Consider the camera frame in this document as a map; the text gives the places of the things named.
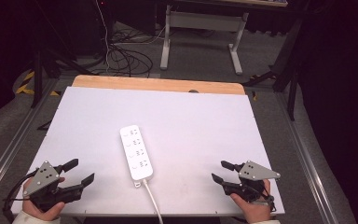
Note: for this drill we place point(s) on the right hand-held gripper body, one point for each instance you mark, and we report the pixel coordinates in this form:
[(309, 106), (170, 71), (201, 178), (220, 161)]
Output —
[(256, 172)]

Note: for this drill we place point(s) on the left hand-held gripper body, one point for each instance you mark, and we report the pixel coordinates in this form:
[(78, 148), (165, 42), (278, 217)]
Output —
[(43, 179)]

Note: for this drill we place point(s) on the person's left hand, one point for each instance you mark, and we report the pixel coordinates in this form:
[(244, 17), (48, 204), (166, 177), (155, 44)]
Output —
[(45, 214)]

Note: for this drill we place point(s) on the person's right hand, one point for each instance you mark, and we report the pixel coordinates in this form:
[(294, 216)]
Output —
[(251, 211)]

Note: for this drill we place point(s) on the white board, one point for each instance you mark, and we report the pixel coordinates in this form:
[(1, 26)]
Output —
[(199, 130)]

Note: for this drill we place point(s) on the white power strip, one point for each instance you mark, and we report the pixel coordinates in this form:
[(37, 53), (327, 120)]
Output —
[(136, 152)]

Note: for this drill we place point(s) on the black metal stand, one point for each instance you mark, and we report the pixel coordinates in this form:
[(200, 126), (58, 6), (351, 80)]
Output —
[(292, 81), (38, 77)]

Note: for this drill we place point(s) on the yellow black floor tape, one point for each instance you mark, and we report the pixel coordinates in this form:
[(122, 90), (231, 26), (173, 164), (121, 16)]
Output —
[(28, 81)]

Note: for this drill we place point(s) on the wooden table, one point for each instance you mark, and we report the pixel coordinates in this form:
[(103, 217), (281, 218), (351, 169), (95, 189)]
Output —
[(155, 83)]

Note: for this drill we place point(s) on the aluminium floor rail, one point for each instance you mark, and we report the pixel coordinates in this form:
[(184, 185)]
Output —
[(310, 168), (9, 149)]

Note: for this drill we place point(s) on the white metal desk frame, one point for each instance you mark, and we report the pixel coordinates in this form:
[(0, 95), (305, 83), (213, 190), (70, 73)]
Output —
[(199, 20)]

